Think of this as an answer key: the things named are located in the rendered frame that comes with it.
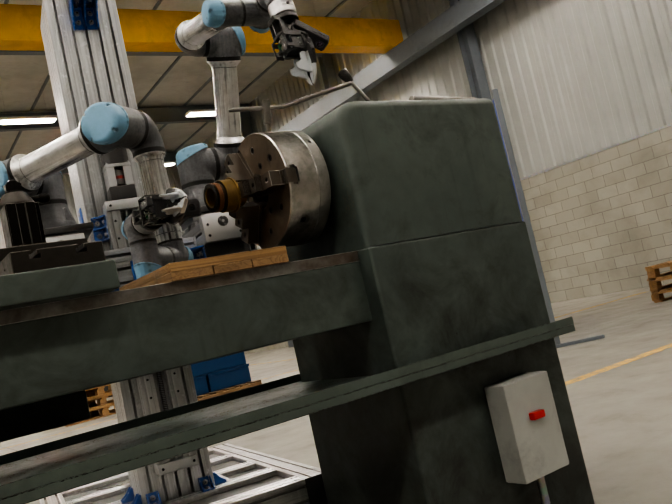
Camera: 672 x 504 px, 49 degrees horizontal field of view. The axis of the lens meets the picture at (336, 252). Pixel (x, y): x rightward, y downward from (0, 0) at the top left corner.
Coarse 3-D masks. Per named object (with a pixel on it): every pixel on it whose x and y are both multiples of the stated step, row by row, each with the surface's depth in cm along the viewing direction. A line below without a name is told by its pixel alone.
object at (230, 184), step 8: (208, 184) 188; (216, 184) 187; (224, 184) 188; (232, 184) 189; (208, 192) 190; (216, 192) 186; (224, 192) 187; (232, 192) 188; (240, 192) 189; (208, 200) 191; (216, 200) 186; (224, 200) 187; (232, 200) 188; (240, 200) 189; (208, 208) 190; (216, 208) 187; (224, 208) 189; (232, 208) 190
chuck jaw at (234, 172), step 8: (232, 160) 199; (240, 160) 200; (232, 168) 197; (240, 168) 198; (248, 168) 199; (224, 176) 195; (232, 176) 195; (240, 176) 196; (248, 176) 197; (256, 176) 198
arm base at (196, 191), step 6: (198, 180) 250; (204, 180) 251; (210, 180) 253; (186, 186) 251; (192, 186) 250; (198, 186) 250; (204, 186) 251; (186, 192) 251; (192, 192) 250; (198, 192) 249; (192, 198) 250; (198, 198) 249; (204, 204) 248
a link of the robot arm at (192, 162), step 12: (204, 144) 256; (180, 156) 252; (192, 156) 251; (204, 156) 253; (216, 156) 255; (180, 168) 253; (192, 168) 251; (204, 168) 252; (216, 168) 255; (180, 180) 254; (192, 180) 250; (216, 180) 260
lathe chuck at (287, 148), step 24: (240, 144) 202; (264, 144) 192; (288, 144) 189; (264, 168) 193; (312, 168) 189; (288, 192) 185; (312, 192) 188; (264, 216) 197; (288, 216) 187; (312, 216) 191; (264, 240) 198; (288, 240) 193
